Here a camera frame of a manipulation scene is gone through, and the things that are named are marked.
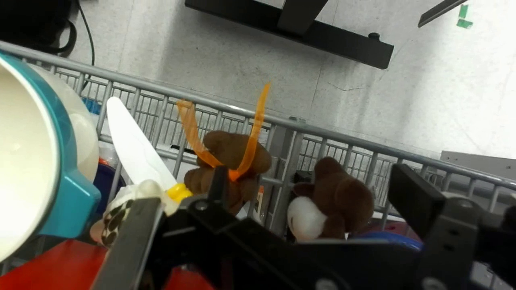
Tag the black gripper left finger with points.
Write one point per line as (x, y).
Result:
(129, 247)

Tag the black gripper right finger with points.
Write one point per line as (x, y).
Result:
(448, 242)

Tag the green tape mark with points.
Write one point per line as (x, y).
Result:
(465, 16)

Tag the black backpack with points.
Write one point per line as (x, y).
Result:
(32, 21)

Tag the black flat platform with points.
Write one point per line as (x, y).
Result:
(323, 37)

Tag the white dish with teal band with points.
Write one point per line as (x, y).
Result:
(26, 150)

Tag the white cabinet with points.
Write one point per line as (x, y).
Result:
(478, 166)

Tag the black camera stand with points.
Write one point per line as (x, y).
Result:
(440, 11)

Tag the dark brown plush bear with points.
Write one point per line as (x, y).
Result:
(344, 198)

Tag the white plastic knife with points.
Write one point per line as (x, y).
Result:
(134, 145)

